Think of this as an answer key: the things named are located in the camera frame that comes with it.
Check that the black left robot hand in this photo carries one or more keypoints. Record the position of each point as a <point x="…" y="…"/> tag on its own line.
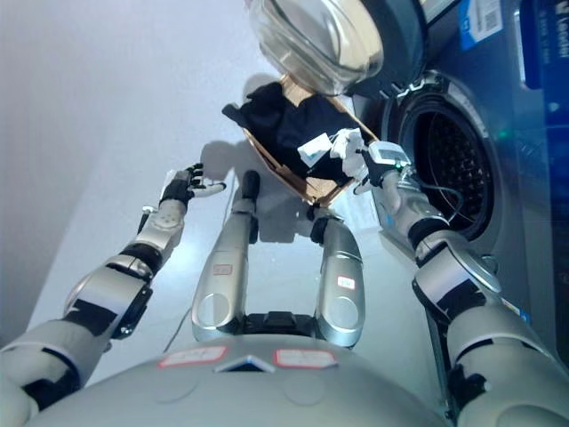
<point x="180" y="187"/>

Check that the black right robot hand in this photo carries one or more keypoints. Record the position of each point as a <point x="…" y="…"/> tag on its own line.
<point x="387" y="158"/>

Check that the white cloth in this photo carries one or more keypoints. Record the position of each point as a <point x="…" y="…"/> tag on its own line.
<point x="351" y="155"/>

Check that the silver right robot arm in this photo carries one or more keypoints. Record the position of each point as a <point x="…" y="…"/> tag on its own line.
<point x="467" y="293"/>

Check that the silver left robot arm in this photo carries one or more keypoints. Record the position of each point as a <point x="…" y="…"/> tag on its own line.
<point x="102" y="293"/>

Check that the dark navy clothes pile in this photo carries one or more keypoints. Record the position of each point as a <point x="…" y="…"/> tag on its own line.
<point x="275" y="120"/>

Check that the grey front-load washing machine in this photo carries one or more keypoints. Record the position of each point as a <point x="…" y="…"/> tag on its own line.
<point x="524" y="147"/>

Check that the black left robot foot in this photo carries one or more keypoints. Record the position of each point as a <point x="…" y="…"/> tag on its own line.
<point x="251" y="184"/>

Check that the brown cardboard box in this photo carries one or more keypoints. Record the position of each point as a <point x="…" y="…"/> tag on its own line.
<point x="320" y="189"/>

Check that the white paper clothing tag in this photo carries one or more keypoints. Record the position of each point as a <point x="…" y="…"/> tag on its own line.
<point x="313" y="150"/>

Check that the silver left robot leg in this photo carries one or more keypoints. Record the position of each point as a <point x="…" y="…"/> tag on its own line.
<point x="222" y="276"/>

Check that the silver robot leg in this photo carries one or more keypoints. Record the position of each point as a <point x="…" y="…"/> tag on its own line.
<point x="340" y="276"/>
<point x="222" y="276"/>

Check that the silver right robot leg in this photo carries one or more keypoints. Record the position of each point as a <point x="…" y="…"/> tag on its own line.
<point x="340" y="276"/>

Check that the round glass washer door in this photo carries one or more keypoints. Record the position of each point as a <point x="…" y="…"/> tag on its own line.
<point x="320" y="40"/>

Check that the blue white product sticker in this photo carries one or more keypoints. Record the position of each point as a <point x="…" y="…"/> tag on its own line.
<point x="482" y="24"/>

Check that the grey robot torso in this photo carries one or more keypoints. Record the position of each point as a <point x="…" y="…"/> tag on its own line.
<point x="249" y="391"/>

